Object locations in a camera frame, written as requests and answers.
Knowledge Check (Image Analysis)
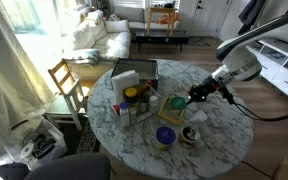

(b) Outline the white cushion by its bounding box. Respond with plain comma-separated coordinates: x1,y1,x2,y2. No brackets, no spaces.
104,19,131,34

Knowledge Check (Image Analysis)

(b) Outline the jar with yellow lid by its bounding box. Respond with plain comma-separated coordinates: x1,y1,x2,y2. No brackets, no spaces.
124,87,139,105

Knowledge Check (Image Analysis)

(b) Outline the patterned rug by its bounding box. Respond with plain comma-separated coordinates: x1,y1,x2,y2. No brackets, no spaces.
75,119,102,155

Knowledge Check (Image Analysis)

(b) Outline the potted plant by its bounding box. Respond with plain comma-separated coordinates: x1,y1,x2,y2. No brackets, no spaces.
97,0,111,11

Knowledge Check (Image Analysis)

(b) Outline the grey throw blanket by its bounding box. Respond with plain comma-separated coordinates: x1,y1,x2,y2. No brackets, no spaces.
63,48,100,67

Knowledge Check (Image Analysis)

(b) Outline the dark blue cardboard box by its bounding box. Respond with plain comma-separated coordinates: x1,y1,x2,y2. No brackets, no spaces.
110,58,160,91

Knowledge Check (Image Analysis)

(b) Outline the white tape roll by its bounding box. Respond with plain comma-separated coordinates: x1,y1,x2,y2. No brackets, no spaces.
19,142,35,160

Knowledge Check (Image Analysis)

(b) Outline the black coffee table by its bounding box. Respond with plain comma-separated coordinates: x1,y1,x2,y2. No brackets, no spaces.
135,29,190,54

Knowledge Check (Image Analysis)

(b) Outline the wooden chair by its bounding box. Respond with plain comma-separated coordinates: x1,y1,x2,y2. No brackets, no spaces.
45,58,89,132

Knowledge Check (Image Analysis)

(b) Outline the white bottle blue cap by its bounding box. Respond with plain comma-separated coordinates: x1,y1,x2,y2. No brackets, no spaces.
118,101,131,128

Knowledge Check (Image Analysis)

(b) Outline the small white shaker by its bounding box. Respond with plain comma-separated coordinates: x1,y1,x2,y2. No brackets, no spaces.
129,107,138,125

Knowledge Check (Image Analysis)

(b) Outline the green round can lid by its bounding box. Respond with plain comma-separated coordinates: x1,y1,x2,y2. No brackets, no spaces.
170,96,188,111

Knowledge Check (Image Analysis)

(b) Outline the dark hanging jacket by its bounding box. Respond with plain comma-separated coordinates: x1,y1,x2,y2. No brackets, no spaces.
237,0,267,36

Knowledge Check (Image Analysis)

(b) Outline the light grey couch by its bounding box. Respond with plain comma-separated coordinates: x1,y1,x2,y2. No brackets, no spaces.
112,6,182,31

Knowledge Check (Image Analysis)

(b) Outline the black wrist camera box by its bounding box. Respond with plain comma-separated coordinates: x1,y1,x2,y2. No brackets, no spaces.
217,85,235,105

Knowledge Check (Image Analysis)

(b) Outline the clear plastic storage bin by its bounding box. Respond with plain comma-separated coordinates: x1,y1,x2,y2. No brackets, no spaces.
3,116,69,171

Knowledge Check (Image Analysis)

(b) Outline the white TV cabinet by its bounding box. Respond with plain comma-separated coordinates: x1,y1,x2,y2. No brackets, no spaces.
247,38,288,103

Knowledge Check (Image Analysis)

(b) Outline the white door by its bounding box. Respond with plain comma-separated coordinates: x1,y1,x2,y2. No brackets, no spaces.
178,0,232,38

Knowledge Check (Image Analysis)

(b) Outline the tan brown can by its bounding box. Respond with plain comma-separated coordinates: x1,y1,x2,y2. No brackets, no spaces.
178,125,202,150

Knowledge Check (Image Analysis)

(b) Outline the grey office chair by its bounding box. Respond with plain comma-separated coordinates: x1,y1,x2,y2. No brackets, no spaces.
0,153,112,180

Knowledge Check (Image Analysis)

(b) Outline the wooden cutting board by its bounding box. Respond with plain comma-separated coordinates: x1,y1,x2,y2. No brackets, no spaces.
157,96,188,126

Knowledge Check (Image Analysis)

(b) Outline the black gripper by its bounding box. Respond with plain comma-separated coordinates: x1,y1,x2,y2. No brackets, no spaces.
186,75,221,105

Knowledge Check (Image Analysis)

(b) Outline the small red cap jar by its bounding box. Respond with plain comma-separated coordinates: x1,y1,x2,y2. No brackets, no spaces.
111,104,121,116

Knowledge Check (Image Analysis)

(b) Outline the wire condiment basket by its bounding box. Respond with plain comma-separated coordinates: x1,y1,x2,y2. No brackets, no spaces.
106,84,164,126

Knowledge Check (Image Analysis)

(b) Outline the white sofa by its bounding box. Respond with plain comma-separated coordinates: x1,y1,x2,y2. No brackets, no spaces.
62,9,132,80

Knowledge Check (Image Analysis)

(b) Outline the dark sauce bottle red cap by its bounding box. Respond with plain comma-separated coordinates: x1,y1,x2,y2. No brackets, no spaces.
138,79,153,115

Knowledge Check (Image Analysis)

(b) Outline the floral cushion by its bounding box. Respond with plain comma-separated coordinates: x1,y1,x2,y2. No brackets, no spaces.
108,12,127,22

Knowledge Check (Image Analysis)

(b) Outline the yellow-green can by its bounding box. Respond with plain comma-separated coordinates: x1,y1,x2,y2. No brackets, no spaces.
154,138,176,152

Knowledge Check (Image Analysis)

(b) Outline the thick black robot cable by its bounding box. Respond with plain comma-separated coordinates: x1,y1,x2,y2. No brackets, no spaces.
222,84,288,123

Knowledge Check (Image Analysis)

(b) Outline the wooden side table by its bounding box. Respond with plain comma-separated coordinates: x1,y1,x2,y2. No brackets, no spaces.
146,6,177,37

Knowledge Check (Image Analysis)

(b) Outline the small white jar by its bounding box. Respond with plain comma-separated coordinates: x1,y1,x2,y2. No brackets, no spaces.
149,95,160,115

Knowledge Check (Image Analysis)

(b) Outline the cream curtain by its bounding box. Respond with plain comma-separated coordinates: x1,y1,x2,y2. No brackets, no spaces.
0,0,57,162

